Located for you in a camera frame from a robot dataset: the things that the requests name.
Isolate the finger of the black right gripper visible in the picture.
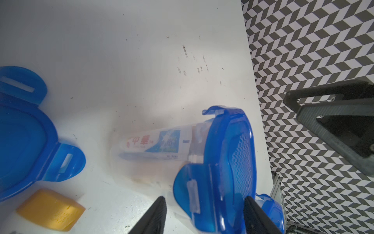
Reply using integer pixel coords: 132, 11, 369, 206
297, 98, 374, 176
283, 79, 374, 113

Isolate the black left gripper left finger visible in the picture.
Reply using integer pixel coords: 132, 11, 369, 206
129, 196, 167, 234

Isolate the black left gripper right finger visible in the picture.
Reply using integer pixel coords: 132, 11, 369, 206
243, 197, 281, 234

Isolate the blue lid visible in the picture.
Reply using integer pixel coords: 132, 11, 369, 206
173, 106, 257, 234
1, 66, 86, 202
255, 194, 285, 234

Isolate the tall clear container back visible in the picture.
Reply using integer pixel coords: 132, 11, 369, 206
109, 118, 217, 223

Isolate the small toothpaste tube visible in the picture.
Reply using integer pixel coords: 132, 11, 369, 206
117, 126, 192, 161

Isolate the white tube gold cap back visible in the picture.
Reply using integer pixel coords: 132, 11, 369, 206
1, 189, 86, 234

